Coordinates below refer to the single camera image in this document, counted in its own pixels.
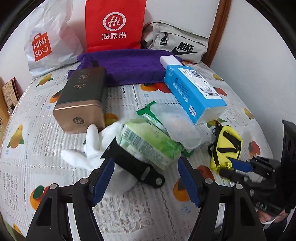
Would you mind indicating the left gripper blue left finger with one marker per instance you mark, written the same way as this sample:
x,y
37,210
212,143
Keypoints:
x,y
101,180

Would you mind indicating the wooden door frame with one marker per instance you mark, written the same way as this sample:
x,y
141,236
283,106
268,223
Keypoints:
x,y
217,30

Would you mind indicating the white Miniso plastic bag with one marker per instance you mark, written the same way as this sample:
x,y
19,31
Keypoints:
x,y
50,43

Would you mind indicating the fruit pattern tablecloth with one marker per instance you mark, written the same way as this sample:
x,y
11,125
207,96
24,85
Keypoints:
x,y
30,161

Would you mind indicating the yellow black mesh pouch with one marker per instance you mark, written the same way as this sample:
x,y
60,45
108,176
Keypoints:
x,y
228,144

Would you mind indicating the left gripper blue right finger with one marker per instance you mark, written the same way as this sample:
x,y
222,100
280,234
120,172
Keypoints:
x,y
189,177

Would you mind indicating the grey Nike waist bag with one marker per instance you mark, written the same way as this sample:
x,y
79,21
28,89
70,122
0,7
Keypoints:
x,y
164,36

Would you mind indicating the right hand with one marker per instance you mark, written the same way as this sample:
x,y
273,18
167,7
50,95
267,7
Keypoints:
x,y
264,217

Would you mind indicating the green gold tea tin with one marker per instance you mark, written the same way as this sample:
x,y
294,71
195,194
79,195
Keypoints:
x,y
82,101

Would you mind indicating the purple towel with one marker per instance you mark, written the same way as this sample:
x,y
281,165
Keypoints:
x,y
125,66

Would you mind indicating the white eraser block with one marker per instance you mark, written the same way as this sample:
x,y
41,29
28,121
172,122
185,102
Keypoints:
x,y
169,60

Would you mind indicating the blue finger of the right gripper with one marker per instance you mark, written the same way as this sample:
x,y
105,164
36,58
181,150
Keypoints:
x,y
241,165
233,176

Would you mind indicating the clear plastic bag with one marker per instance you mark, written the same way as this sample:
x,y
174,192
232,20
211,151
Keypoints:
x,y
179,126

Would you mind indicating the green sachet packet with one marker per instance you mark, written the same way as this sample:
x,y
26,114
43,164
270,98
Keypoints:
x,y
146,112

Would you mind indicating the white glove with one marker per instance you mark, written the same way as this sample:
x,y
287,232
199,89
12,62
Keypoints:
x,y
91,158

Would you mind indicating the blue tissue pack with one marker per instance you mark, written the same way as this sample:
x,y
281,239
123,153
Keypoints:
x,y
196,96

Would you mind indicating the red Haidilao paper bag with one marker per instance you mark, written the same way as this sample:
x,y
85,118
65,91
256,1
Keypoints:
x,y
114,25

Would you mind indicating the green wet wipes pack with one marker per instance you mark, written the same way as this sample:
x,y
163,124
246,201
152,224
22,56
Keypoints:
x,y
151,142

